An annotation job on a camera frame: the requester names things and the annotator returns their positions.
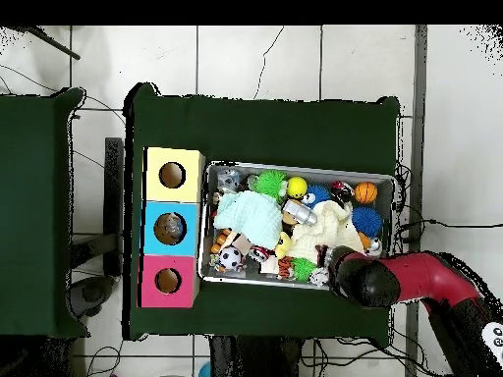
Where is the green cloth side table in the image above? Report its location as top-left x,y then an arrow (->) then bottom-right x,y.
0,87 -> 87,341

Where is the dark thin rod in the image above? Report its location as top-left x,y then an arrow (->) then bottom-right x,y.
22,27 -> 83,62

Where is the yellow rubber duck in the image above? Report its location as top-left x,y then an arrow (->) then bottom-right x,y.
274,232 -> 294,260

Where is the grey stand base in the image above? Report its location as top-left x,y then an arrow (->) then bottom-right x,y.
66,274 -> 121,319

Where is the dark green table cloth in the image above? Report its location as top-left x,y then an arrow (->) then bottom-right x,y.
124,81 -> 402,347

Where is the shallow clear mesh bin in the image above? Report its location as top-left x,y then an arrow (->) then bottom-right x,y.
198,162 -> 397,296

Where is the orange basketball toy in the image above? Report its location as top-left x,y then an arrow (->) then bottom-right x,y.
353,181 -> 378,205

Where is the grey metal toy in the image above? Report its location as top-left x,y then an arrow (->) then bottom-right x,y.
282,199 -> 319,229

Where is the cream waffle cloth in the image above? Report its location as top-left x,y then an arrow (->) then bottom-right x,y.
289,199 -> 366,264

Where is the light blue waffle cloth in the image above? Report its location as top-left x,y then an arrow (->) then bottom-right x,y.
213,190 -> 286,251

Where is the blue spiky ball with eyes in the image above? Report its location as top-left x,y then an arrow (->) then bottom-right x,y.
302,184 -> 333,209

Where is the black flat panel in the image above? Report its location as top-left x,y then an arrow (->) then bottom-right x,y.
104,136 -> 127,278

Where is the large green spiky ball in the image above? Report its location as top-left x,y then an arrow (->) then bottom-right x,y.
255,168 -> 288,199

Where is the yellow ball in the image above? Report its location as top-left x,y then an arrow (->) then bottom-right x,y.
286,176 -> 308,198

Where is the black and white soccer ball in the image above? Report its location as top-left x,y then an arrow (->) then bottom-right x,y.
217,245 -> 244,272

